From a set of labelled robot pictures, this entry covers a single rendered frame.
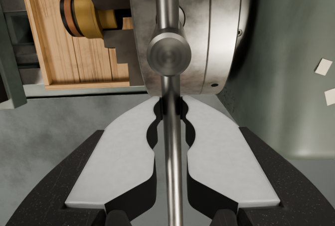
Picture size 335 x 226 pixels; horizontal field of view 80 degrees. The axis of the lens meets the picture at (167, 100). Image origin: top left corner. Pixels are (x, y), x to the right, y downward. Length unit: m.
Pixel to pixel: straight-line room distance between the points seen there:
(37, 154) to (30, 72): 1.41
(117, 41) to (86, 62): 0.28
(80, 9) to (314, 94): 0.36
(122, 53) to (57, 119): 1.52
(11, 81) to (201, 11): 0.63
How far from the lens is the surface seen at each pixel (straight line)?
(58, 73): 0.70
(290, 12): 0.28
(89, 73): 0.66
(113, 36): 0.40
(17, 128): 2.09
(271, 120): 0.30
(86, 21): 0.39
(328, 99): 0.30
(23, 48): 0.78
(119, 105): 1.62
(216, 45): 0.26
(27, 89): 1.21
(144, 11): 0.25
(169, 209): 0.17
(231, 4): 0.26
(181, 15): 0.25
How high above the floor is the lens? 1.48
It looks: 73 degrees down
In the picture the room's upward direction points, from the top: 175 degrees counter-clockwise
